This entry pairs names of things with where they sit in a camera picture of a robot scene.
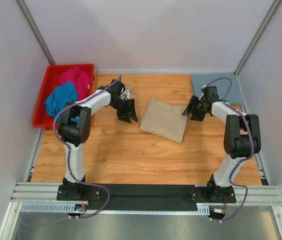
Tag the corner aluminium post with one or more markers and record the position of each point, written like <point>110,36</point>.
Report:
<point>24,9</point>
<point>257,36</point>

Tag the crumpled magenta t shirt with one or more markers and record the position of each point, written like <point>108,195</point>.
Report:
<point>80,79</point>

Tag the folded grey-blue t shirt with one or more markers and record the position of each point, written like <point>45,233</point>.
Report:
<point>234,96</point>

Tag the left corner aluminium post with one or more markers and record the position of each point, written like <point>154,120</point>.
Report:
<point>24,9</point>

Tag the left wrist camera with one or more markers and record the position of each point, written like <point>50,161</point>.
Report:
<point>119,90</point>

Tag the beige t shirt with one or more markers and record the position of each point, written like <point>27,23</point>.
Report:
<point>165,120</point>

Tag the red plastic bin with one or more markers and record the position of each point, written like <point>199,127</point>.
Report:
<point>51,80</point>

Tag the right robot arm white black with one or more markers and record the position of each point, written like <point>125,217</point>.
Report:
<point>241,139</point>

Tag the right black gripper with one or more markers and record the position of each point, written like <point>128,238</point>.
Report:
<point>195,108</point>

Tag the crumpled blue t shirt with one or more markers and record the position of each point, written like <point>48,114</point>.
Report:
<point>62,94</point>

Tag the aluminium frame rail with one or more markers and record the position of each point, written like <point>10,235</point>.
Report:
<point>256,215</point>

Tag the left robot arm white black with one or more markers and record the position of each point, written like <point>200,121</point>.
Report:
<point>74,130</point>

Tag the white slotted cable duct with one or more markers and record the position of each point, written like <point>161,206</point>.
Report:
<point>71,208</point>

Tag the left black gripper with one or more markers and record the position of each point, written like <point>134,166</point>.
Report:
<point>124,107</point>

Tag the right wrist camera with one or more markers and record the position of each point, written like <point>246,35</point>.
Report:
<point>210,94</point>

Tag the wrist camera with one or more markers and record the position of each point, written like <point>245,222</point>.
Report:
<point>119,90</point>
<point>210,94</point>

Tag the right corner aluminium post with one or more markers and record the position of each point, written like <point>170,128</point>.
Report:
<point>257,36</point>

